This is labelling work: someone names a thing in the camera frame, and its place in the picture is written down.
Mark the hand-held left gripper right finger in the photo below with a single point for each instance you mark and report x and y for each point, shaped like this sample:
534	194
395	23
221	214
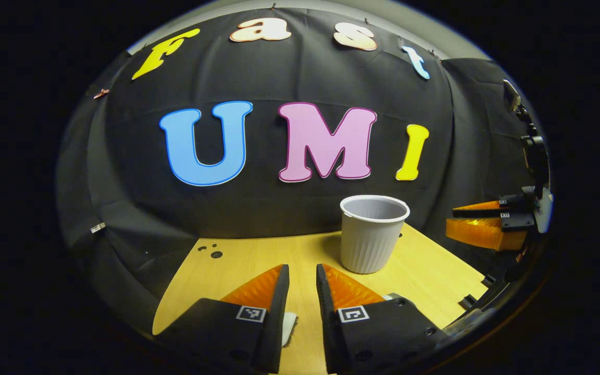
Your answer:
326	323

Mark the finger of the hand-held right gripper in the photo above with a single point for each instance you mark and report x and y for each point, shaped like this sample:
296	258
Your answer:
482	234
482	211

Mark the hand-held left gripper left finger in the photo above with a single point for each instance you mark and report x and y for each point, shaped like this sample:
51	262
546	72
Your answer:
278	312

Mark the white ribbed garbage bin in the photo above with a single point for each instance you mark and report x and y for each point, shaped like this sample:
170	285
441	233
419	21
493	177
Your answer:
370	239

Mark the wooden desktop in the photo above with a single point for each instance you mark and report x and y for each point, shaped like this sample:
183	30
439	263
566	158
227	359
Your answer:
237	260

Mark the black mounted device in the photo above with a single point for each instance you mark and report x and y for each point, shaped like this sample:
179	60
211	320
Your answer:
535	156

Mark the black backdrop cloth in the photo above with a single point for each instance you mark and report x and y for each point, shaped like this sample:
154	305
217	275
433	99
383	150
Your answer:
279	208

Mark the white cloth tag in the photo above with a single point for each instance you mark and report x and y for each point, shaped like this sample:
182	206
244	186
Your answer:
98	227

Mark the orange cloth clip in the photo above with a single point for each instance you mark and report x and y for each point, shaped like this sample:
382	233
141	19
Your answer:
101	94

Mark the black desk edge bracket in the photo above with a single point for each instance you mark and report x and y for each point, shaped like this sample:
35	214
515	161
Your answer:
468	302
488	281

